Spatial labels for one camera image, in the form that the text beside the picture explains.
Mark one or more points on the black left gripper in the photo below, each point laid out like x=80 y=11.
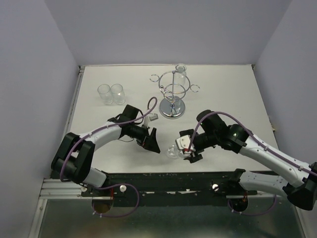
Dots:
x=149 y=142

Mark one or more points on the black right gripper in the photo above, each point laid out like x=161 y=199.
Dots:
x=197 y=157

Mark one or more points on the clear wine glass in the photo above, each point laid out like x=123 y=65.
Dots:
x=105 y=94
x=174 y=153
x=118 y=94
x=180 y=74

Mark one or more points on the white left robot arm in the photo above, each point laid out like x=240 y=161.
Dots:
x=74 y=156

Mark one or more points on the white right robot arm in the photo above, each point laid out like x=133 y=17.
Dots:
x=294 y=179

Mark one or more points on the chrome wine glass rack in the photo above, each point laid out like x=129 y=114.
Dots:
x=172 y=105

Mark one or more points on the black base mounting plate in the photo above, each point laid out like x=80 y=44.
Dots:
x=169 y=189

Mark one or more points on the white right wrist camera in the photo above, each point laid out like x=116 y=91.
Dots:
x=183 y=144

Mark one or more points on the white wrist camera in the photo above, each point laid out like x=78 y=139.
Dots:
x=183 y=144
x=149 y=118

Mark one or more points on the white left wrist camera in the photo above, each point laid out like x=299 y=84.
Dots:
x=149 y=118

